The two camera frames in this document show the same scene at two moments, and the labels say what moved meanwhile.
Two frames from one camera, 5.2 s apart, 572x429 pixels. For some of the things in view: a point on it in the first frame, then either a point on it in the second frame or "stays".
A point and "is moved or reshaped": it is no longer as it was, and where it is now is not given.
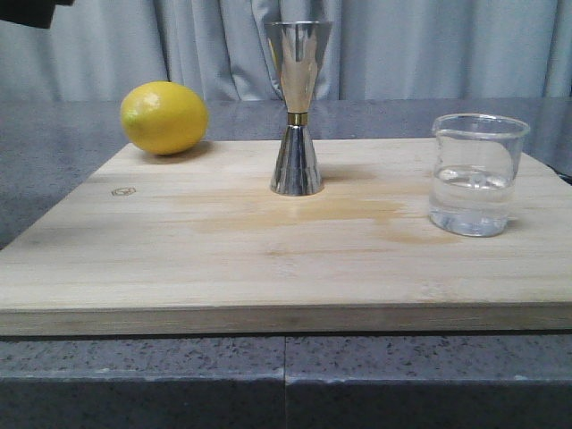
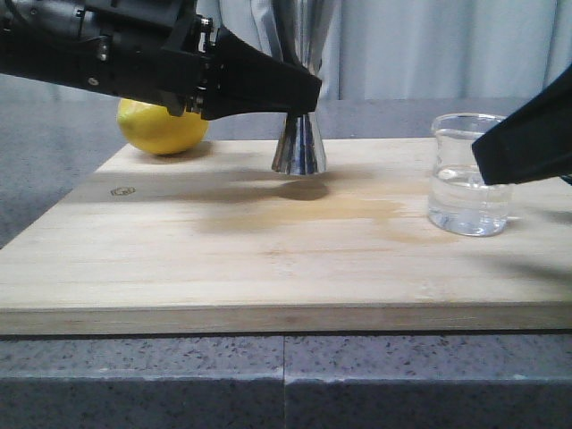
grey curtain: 375,50 stays
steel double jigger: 298,48 is moved or reshaped
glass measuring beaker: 474,173 stays
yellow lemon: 164,117 stays
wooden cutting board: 199,244 stays
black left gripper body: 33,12 to 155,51
